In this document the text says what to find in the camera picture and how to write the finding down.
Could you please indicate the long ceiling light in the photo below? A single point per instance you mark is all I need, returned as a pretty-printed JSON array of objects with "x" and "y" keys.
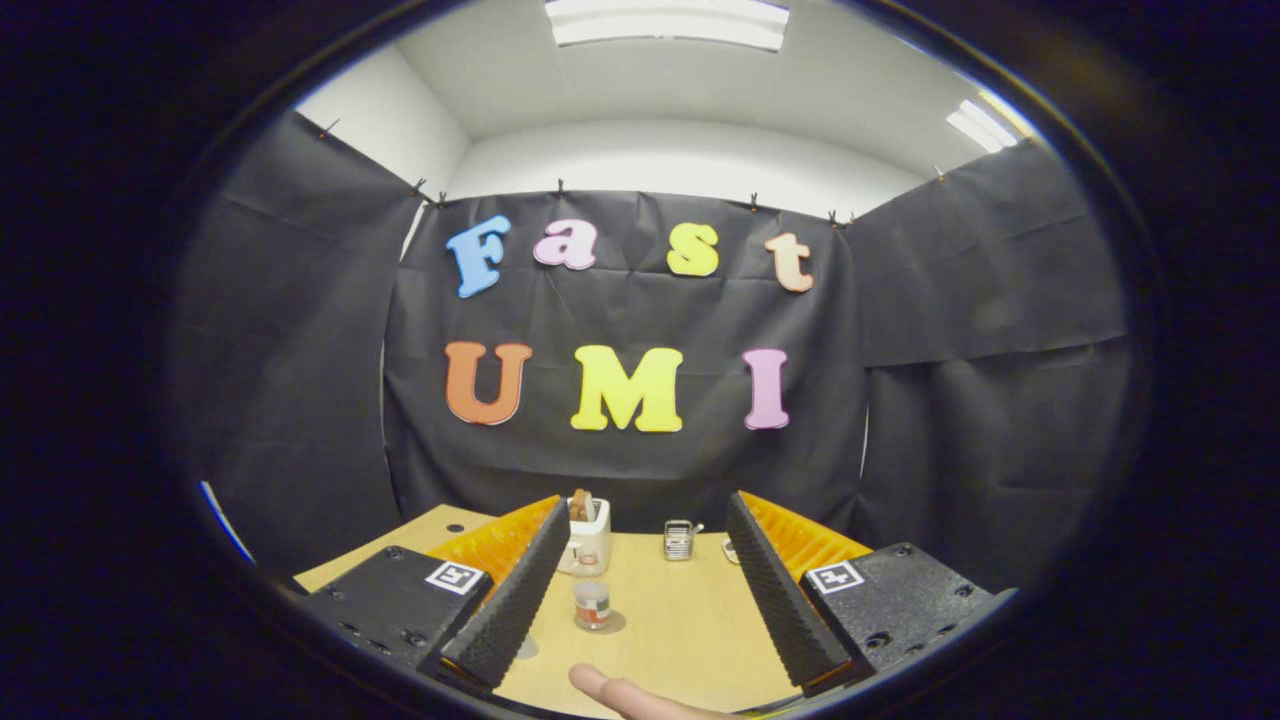
[{"x": 668, "y": 22}]

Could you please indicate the clear plastic juice bottle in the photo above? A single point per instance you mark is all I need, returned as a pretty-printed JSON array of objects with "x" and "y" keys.
[{"x": 592, "y": 605}]

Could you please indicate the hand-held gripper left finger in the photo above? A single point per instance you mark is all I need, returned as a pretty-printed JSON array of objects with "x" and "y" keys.
[{"x": 510, "y": 610}]

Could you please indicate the white divided spice tray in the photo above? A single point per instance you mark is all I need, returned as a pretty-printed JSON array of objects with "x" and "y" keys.
[{"x": 730, "y": 551}]

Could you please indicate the white cup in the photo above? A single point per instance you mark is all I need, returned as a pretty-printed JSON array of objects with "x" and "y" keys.
[{"x": 527, "y": 648}]

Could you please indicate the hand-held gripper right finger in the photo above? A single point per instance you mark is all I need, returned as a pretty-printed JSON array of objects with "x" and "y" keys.
[{"x": 780, "y": 600}]

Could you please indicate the brown bread slice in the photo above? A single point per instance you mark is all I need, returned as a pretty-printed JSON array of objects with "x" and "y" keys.
[{"x": 581, "y": 506}]

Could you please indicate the cream toaster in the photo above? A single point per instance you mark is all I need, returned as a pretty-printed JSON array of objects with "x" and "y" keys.
[{"x": 592, "y": 545}]

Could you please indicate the small ceiling light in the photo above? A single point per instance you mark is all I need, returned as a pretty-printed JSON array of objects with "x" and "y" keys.
[{"x": 982, "y": 126}]

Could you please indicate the wooden table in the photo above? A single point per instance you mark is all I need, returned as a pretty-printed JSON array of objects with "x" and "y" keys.
[{"x": 680, "y": 620}]

